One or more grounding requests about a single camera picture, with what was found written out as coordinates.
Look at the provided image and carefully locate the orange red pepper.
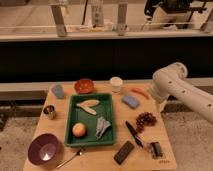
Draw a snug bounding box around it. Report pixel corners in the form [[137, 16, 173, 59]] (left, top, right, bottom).
[[131, 88, 149, 100]]

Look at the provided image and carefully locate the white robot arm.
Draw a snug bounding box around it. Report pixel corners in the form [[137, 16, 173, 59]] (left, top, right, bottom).
[[149, 62, 213, 124]]

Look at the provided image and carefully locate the white paper cup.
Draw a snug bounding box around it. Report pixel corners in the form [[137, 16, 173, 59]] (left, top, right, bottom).
[[110, 77, 123, 93]]

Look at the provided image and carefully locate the light blue cup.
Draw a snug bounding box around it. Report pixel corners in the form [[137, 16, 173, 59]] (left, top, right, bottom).
[[51, 84, 64, 99]]

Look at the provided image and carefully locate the small metal cup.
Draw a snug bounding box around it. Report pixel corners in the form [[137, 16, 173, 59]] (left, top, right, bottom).
[[43, 105, 56, 120]]

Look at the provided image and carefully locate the bunch of dark grapes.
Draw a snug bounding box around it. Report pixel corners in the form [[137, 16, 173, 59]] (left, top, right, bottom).
[[136, 112, 157, 133]]

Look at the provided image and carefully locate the blue sponge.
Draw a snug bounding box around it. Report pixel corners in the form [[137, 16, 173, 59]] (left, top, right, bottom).
[[122, 94, 140, 109]]

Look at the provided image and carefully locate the black rectangular block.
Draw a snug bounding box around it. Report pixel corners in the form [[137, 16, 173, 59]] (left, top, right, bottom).
[[113, 141, 134, 165]]

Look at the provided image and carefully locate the wooden board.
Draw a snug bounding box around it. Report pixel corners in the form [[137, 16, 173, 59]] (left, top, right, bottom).
[[23, 83, 177, 171]]

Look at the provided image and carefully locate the grey crumpled cloth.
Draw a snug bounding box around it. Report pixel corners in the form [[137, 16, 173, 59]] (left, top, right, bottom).
[[96, 117, 111, 139]]

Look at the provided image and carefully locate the green plastic tray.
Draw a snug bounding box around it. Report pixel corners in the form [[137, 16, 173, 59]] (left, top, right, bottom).
[[64, 93, 116, 148]]

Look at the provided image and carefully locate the beige wooden spatula piece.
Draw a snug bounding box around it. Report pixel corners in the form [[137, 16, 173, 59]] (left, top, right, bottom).
[[76, 99, 100, 115]]

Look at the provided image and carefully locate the red bowl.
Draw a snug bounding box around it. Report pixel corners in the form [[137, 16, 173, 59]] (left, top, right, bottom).
[[74, 79, 94, 94]]

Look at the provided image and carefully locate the red yellow apple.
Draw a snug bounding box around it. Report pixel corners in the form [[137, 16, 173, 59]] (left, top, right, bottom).
[[72, 122, 87, 138]]

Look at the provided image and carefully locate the metal spoon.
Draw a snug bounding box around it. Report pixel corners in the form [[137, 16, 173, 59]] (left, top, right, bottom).
[[55, 148, 85, 169]]

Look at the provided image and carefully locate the purple bowl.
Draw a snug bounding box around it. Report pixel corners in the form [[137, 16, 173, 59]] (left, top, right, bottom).
[[28, 133, 62, 166]]

